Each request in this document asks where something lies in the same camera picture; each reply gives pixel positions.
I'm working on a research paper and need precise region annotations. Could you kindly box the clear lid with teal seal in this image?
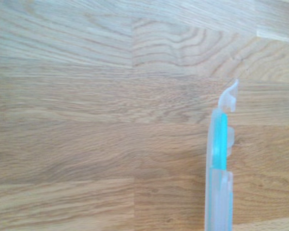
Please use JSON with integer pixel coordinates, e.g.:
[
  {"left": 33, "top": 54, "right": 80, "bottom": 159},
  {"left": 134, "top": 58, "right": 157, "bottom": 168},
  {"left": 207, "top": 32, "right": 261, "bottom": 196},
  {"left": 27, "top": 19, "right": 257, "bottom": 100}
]
[{"left": 205, "top": 78, "right": 239, "bottom": 231}]

